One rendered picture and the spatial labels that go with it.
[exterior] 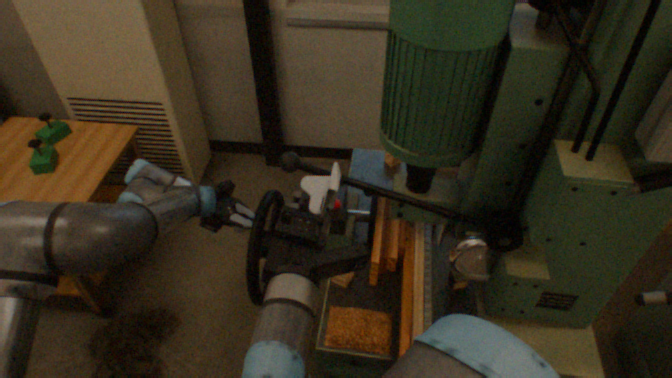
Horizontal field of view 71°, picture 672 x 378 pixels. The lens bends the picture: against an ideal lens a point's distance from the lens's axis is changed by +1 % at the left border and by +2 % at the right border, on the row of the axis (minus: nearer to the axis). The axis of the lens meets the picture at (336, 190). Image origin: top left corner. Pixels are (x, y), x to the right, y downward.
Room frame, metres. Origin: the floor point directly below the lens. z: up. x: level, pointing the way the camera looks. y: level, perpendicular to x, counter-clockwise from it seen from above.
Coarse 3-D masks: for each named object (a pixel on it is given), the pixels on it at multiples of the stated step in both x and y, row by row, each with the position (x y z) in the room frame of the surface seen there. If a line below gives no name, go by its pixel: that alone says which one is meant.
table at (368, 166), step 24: (360, 168) 0.91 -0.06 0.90; (384, 168) 0.91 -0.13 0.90; (360, 192) 0.82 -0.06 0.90; (360, 240) 0.67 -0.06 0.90; (336, 288) 0.54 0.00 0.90; (360, 288) 0.54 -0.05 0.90; (384, 288) 0.54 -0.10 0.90; (336, 360) 0.40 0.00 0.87; (360, 360) 0.40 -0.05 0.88; (384, 360) 0.39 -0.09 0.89
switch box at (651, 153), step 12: (660, 96) 0.51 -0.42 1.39; (648, 108) 0.52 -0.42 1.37; (660, 108) 0.50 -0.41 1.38; (648, 120) 0.51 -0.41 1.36; (660, 120) 0.48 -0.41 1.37; (636, 132) 0.52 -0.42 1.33; (648, 132) 0.49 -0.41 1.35; (660, 132) 0.47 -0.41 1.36; (648, 144) 0.48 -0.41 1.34; (660, 144) 0.46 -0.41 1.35; (648, 156) 0.47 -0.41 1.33; (660, 156) 0.46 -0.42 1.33
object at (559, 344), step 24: (456, 240) 0.75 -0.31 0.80; (456, 288) 0.61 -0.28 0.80; (480, 288) 0.61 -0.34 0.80; (456, 312) 0.54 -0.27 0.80; (480, 312) 0.55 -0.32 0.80; (528, 336) 0.49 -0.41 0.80; (552, 336) 0.49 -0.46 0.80; (576, 336) 0.49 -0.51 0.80; (552, 360) 0.44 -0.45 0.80; (576, 360) 0.44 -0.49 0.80; (600, 360) 0.44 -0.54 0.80
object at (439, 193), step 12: (396, 180) 0.69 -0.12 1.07; (444, 180) 0.69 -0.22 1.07; (456, 180) 0.69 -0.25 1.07; (396, 192) 0.66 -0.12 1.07; (408, 192) 0.66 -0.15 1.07; (432, 192) 0.66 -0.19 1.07; (444, 192) 0.66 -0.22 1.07; (456, 192) 0.66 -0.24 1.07; (396, 204) 0.64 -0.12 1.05; (444, 204) 0.63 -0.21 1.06; (456, 204) 0.63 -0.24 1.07; (396, 216) 0.64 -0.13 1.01; (408, 216) 0.64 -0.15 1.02; (420, 216) 0.64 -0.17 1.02; (432, 216) 0.63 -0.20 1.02
